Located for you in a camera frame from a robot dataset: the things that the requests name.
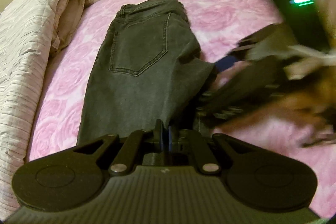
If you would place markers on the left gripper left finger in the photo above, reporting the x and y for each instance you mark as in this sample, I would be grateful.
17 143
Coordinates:
135 147

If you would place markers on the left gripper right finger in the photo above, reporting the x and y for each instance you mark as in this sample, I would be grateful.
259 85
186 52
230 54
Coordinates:
189 148

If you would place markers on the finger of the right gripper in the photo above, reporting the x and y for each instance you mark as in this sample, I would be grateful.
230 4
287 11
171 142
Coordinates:
251 88
226 62

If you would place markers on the dark grey jeans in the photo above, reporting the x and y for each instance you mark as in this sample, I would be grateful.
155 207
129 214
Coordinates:
148 68

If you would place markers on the person's right hand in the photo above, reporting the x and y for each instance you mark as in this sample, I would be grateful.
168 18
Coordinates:
311 106

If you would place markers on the pink rose bedspread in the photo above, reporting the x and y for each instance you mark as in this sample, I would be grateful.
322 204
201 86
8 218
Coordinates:
218 26

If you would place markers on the beige pillow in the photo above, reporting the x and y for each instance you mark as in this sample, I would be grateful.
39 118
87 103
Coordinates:
67 18

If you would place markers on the white rolled quilt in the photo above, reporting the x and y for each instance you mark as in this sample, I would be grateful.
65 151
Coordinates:
27 27

